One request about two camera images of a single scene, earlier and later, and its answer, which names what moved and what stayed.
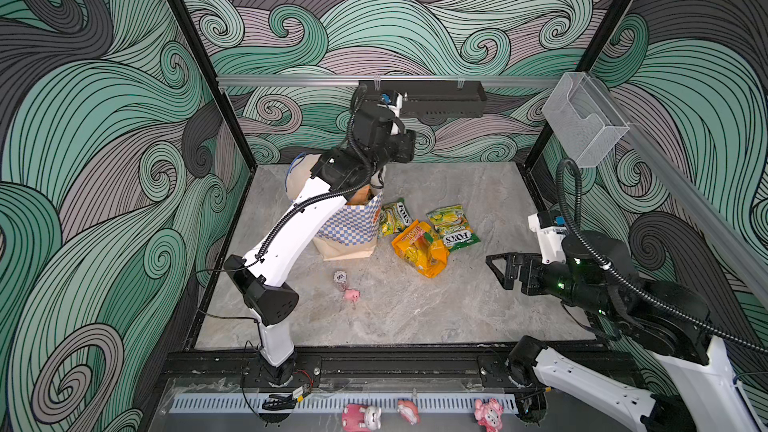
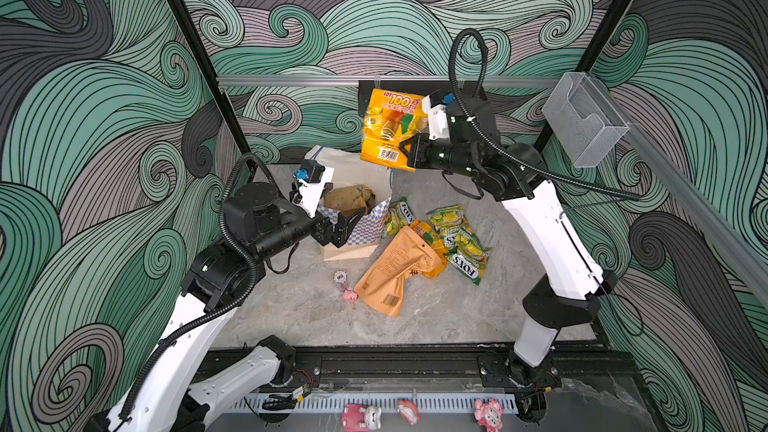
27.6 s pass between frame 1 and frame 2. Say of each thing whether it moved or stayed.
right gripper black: moved
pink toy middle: stayed
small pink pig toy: stayed
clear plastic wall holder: stayed
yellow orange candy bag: stayed
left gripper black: moved
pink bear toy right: stayed
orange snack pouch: moved
